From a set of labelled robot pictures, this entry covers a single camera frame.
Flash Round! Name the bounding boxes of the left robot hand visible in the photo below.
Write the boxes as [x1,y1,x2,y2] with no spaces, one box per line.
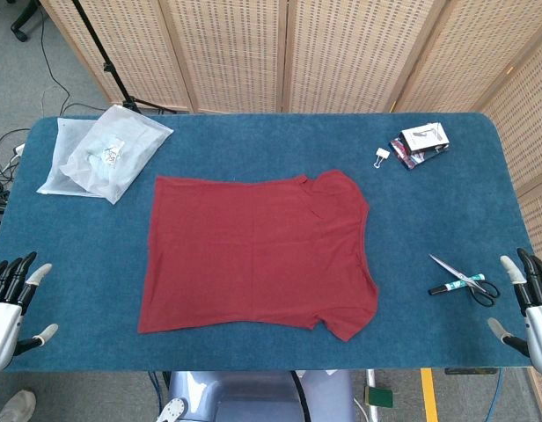
[0,251,60,375]

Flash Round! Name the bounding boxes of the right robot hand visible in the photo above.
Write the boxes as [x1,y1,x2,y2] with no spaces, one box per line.
[487,248,542,377]

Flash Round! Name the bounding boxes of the red t-shirt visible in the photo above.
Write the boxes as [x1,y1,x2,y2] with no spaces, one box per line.
[136,169,382,343]

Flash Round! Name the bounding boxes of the grey shoe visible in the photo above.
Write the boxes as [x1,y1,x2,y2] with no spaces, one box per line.
[0,389,37,422]

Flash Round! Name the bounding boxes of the teal and white marker pen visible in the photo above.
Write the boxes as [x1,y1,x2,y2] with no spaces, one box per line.
[428,272,486,296]

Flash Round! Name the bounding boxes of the flat translucent plastic bag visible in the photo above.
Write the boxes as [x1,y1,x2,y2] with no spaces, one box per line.
[36,116,105,199]

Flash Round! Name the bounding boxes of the green flat block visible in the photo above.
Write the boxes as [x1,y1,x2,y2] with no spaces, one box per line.
[366,386,394,408]

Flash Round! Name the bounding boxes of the white and black small box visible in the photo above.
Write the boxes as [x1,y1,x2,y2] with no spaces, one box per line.
[399,122,450,154]

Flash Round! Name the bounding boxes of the white bag with garment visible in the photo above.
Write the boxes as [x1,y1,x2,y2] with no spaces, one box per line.
[59,104,174,205]

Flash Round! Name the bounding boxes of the lavender robot torso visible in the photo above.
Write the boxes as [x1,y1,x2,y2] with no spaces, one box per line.
[167,370,355,422]

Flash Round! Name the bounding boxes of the black office chair base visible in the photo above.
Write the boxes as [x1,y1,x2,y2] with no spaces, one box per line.
[10,0,41,43]

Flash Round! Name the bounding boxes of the black tripod stand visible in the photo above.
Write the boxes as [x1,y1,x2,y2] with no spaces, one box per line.
[70,0,179,116]

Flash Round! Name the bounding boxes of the blue carpet table cover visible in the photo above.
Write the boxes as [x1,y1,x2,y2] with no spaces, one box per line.
[0,112,542,374]

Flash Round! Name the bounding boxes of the blue cable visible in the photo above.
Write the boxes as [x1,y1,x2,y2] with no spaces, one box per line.
[487,368,505,422]

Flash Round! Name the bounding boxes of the black-handled scissors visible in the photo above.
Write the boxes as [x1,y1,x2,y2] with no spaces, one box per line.
[428,253,502,308]

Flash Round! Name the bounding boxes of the white metal bracket plate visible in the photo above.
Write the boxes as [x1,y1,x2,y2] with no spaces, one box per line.
[156,397,189,422]

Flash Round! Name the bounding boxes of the thick black torso cable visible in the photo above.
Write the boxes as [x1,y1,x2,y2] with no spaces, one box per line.
[290,371,310,422]

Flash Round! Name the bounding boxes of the thin black floor cable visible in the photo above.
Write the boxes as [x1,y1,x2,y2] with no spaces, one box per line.
[37,4,112,120]

